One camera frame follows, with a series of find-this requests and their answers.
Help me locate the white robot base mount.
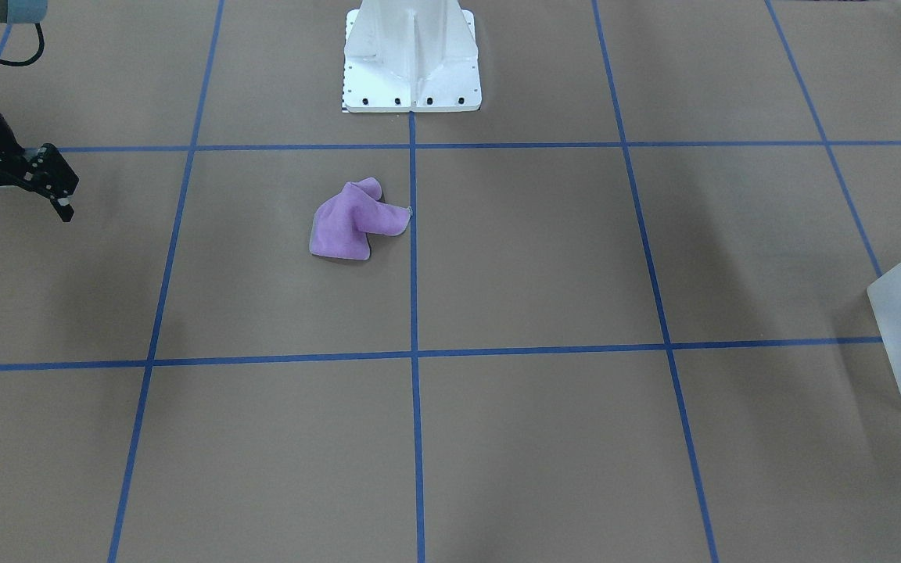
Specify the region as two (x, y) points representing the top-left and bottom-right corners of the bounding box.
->
(341, 1), (483, 113)

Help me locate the purple microfiber cloth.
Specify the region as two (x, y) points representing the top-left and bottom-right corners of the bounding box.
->
(310, 176), (414, 260)

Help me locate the brown table mat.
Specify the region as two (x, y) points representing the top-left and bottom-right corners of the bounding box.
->
(0, 1), (901, 562)

